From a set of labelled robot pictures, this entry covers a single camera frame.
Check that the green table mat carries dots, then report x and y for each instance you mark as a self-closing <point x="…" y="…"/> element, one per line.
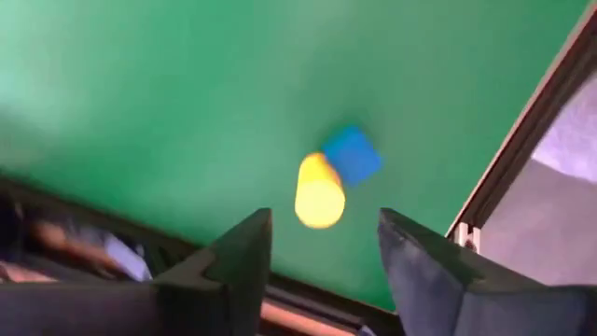
<point x="140" y="93"/>

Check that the blue cube block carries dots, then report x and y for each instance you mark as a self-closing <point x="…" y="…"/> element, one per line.
<point x="354" y="154"/>

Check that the yellow cylinder block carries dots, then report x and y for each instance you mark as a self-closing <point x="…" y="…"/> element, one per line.
<point x="319" y="200"/>

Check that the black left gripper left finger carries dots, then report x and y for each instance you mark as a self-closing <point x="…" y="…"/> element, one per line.
<point x="205" y="298"/>

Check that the silver table edge bracket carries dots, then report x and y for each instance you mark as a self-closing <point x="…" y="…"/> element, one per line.
<point x="466" y="235"/>

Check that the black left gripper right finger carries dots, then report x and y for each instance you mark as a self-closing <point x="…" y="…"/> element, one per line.
<point x="443" y="294"/>

